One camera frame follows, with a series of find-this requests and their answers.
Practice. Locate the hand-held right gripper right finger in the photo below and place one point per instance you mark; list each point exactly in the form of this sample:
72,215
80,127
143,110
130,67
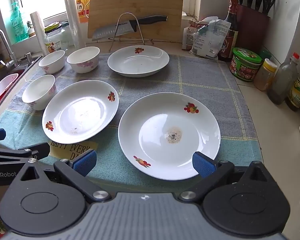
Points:
202,165

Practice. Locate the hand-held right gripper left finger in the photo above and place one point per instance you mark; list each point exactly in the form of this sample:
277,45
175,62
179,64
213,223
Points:
83,162

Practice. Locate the white bowl with pink flowers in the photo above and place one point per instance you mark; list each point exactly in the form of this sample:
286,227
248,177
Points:
83,58
38,91
51,60

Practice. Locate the red and white basin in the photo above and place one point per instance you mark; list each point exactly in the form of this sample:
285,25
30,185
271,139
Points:
2,87

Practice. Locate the steel sink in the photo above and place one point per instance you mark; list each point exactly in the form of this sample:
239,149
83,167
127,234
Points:
22,67

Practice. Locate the grey checked towel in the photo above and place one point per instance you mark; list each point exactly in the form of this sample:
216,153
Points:
202,85

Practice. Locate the metal faucet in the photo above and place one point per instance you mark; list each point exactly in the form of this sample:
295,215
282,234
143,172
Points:
5,42

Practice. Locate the yellow-lidded spice jar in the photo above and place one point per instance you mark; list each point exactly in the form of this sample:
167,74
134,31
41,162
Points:
263,76

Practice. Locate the green-lidded sauce jar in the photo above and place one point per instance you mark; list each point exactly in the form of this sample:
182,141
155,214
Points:
243,65

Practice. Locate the small potted plant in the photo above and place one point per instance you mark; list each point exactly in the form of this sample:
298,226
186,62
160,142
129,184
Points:
30,30

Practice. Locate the green soap bottle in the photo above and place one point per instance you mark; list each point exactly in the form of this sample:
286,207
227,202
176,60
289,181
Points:
17,25

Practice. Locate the glass jar with green lid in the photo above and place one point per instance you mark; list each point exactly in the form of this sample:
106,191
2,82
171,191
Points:
56,40

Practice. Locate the clear bottle with red cap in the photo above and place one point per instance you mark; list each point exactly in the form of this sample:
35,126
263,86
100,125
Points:
281,82

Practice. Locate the cooking oil bottle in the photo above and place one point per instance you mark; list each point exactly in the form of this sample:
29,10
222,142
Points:
298,93

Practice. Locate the white plastic bag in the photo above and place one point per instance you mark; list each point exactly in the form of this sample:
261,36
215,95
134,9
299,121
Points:
210,40

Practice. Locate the small green-capped jar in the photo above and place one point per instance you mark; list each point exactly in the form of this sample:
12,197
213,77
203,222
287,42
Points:
265,54

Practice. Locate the red and white bag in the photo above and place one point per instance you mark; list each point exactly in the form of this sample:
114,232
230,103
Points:
187,37

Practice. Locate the dark soy sauce bottle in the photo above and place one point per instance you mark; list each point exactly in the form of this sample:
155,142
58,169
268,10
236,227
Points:
231,37

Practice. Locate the metal binder clip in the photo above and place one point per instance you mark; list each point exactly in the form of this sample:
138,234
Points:
193,19

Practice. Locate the orange cooking wine jug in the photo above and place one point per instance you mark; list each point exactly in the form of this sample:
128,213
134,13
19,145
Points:
81,2

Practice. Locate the black kitchen scissors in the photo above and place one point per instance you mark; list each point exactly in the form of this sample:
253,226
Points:
269,0

